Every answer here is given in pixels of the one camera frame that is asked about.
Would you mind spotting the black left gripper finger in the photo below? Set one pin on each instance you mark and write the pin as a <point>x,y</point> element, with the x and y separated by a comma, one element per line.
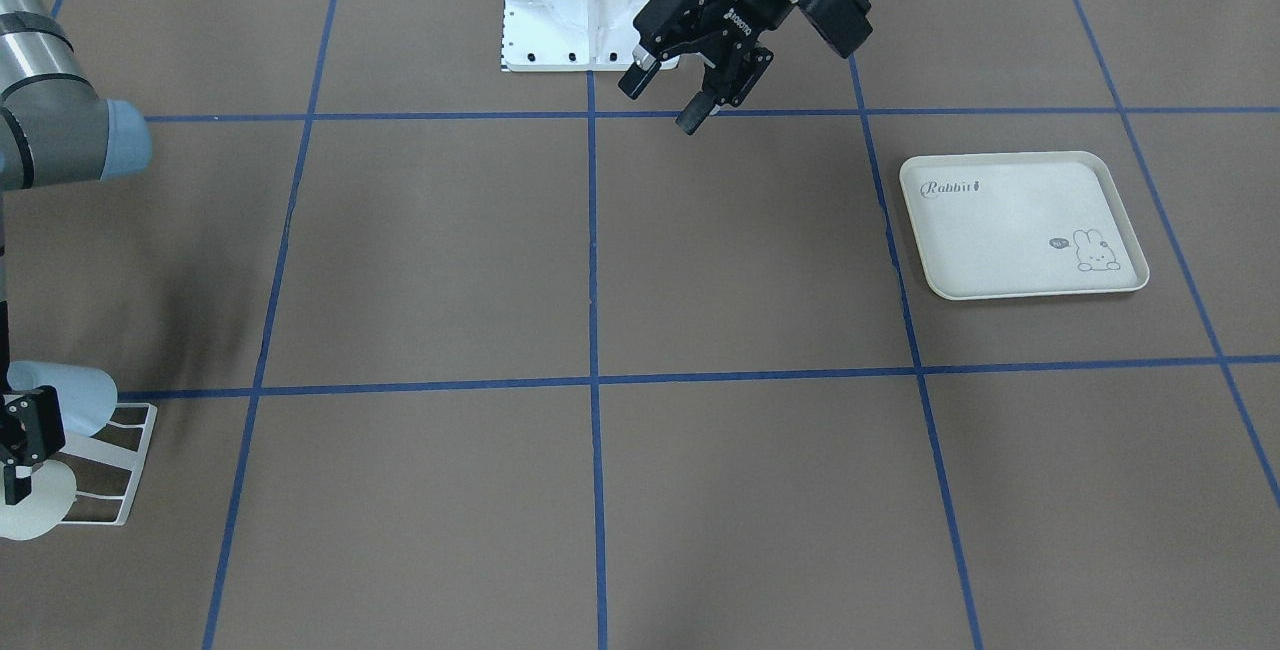
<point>701,107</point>
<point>639,74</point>

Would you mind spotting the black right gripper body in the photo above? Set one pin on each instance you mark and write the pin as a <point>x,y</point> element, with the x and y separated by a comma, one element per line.
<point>22,433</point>

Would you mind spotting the blue plastic cup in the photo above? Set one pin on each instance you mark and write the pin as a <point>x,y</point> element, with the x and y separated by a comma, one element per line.
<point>87,396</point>

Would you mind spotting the pale green plastic cup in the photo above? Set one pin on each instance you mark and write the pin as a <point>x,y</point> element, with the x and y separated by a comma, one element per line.
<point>54,490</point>

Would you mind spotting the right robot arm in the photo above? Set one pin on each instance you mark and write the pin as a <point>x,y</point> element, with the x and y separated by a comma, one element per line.
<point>56,130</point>

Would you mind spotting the cream plastic tray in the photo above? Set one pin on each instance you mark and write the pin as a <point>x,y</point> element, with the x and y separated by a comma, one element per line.
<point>1008,225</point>

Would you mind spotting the white wire cup rack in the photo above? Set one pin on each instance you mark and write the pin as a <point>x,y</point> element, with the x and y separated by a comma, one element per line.
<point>110,463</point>

